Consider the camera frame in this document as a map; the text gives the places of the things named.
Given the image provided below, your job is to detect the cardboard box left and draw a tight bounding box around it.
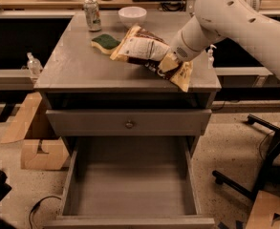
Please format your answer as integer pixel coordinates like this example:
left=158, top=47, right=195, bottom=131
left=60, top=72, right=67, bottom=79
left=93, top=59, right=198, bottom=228
left=1, top=92, right=70, bottom=171

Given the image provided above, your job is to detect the grey drawer cabinet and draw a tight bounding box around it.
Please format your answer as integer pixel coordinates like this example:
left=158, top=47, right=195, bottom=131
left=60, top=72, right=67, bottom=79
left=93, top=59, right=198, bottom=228
left=34, top=12, right=221, bottom=151

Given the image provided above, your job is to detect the white pump bottle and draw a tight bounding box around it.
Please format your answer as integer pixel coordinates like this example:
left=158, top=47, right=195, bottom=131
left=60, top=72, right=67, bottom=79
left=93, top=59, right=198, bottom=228
left=207, top=44, right=217, bottom=69

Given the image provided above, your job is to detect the black floor cable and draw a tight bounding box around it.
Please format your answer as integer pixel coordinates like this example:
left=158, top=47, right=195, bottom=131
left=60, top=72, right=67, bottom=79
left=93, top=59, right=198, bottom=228
left=28, top=195, right=62, bottom=229

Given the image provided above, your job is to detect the silver soda can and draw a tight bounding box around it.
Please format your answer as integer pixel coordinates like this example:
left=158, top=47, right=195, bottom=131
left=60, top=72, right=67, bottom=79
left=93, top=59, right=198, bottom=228
left=83, top=0, right=101, bottom=31

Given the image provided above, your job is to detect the closed grey middle drawer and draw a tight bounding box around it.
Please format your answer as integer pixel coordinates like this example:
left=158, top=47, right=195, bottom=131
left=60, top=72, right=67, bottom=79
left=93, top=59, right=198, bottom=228
left=46, top=109, right=211, bottom=136

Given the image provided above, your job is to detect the green yellow sponge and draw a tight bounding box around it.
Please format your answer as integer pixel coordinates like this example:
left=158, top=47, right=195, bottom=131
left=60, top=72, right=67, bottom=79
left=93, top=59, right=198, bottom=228
left=91, top=33, right=120, bottom=54

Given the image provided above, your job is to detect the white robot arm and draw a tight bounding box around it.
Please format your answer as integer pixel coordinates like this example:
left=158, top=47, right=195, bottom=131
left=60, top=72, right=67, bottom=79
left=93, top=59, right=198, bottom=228
left=170, top=0, right=280, bottom=80

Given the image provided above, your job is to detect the clear plastic bottle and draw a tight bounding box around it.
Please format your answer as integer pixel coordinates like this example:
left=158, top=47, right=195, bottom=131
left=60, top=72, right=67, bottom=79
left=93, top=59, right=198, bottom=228
left=27, top=52, right=43, bottom=76

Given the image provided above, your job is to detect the brown yellow chip bag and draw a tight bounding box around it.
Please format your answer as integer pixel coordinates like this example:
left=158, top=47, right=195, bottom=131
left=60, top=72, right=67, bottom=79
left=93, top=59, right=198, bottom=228
left=110, top=25, right=193, bottom=93

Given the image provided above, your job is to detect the black stand base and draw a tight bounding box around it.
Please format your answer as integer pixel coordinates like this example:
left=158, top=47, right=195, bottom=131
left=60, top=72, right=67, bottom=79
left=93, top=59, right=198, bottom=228
left=212, top=114, right=280, bottom=200

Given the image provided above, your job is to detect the cardboard piece bottom right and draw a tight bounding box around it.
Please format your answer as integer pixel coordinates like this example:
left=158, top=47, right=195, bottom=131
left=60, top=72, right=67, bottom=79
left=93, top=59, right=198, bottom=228
left=245, top=191, right=280, bottom=229

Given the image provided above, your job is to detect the white bowl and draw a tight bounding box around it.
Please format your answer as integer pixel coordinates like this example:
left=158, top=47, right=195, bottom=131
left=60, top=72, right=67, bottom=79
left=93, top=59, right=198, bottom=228
left=118, top=7, right=147, bottom=28

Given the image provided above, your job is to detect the open grey bottom drawer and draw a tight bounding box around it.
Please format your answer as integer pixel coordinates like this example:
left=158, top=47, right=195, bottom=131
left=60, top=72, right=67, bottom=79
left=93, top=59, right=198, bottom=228
left=43, top=136, right=215, bottom=229

